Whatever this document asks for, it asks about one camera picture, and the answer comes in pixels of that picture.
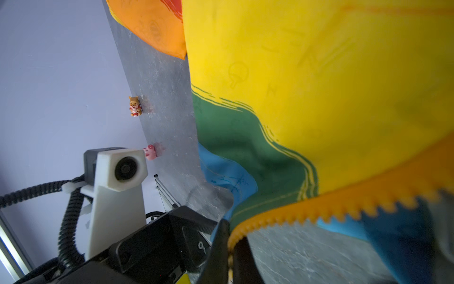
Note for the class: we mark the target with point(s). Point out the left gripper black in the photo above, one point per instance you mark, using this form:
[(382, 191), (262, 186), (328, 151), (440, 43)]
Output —
[(159, 253)]

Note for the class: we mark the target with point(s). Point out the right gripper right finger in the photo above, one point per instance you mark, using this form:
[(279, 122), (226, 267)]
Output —
[(244, 269)]

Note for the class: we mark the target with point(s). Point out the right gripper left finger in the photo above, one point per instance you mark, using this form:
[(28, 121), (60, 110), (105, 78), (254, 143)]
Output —
[(215, 270)]

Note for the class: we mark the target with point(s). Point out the rainbow striped jacket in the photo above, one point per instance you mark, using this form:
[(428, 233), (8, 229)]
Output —
[(323, 111)]

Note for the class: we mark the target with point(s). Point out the small pink pig toy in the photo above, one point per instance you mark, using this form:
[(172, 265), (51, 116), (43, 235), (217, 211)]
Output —
[(150, 152)]

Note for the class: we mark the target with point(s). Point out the small orange toy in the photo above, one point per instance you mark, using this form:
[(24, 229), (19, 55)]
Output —
[(135, 107)]

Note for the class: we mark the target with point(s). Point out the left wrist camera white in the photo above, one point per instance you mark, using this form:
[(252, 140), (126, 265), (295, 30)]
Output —
[(113, 178)]

